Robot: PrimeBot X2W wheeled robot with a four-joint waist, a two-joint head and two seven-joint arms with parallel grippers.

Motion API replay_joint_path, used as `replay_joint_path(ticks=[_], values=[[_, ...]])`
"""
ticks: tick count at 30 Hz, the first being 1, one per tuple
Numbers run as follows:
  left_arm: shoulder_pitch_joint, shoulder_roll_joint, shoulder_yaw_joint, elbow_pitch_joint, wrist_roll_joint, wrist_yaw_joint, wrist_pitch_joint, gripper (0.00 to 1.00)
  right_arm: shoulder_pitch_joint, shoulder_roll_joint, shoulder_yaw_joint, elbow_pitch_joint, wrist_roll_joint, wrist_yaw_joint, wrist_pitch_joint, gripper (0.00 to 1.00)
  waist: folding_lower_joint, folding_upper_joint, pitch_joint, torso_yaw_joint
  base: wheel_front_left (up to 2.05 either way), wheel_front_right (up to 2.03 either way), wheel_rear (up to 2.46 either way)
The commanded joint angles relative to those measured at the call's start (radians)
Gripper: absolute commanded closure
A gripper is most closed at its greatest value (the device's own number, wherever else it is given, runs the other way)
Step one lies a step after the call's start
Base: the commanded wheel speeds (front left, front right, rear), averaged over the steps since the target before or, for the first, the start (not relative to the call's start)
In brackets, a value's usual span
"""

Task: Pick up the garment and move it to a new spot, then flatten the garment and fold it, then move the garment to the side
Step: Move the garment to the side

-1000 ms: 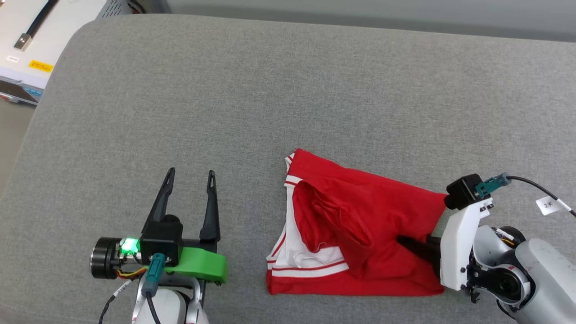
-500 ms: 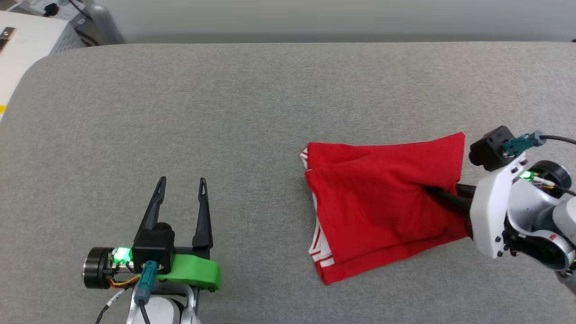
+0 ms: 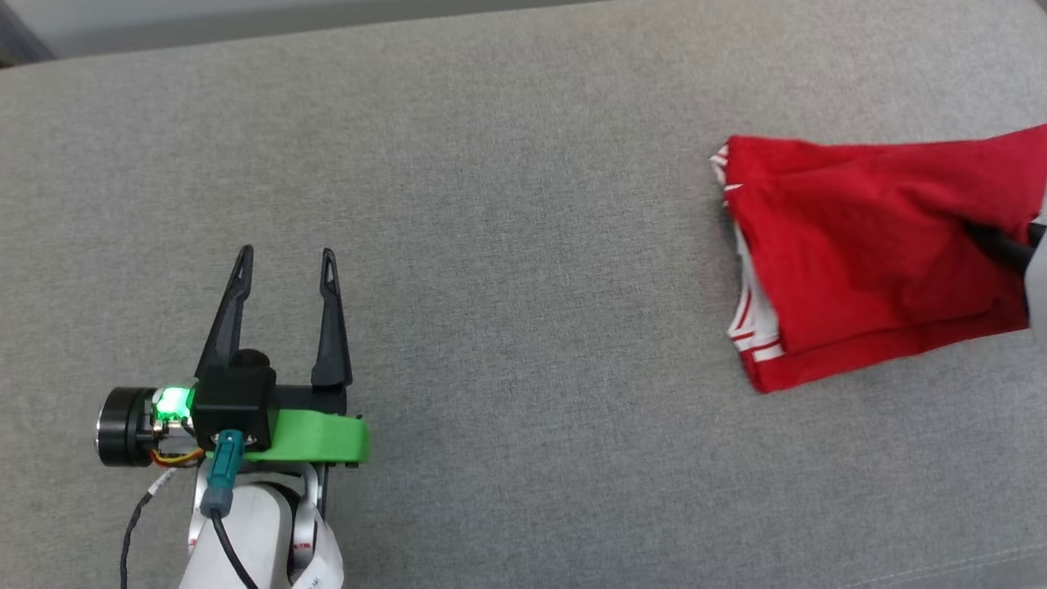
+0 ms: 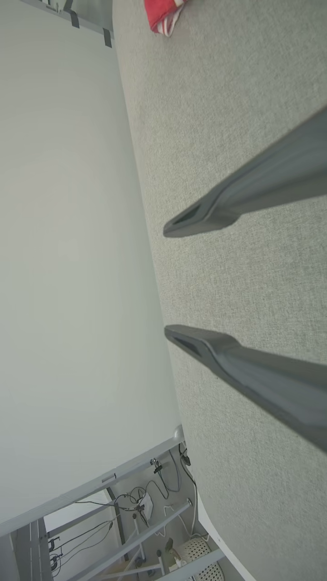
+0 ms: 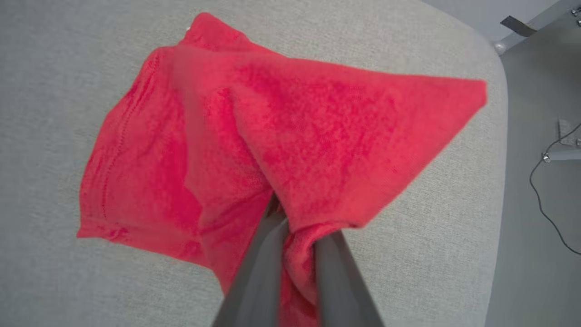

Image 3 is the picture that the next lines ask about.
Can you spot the red basketball jersey white sleeves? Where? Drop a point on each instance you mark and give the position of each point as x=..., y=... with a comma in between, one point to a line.
x=859, y=245

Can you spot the white paper label tag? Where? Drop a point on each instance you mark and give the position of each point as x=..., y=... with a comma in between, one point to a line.
x=323, y=564

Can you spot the grey fabric sofa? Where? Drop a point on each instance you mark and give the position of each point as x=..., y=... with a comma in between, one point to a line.
x=491, y=245

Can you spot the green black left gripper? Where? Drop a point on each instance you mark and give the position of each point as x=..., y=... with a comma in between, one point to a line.
x=319, y=438

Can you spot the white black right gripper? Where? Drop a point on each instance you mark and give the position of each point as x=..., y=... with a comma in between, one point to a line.
x=1039, y=286

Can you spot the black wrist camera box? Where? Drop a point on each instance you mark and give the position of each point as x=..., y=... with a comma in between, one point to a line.
x=237, y=401

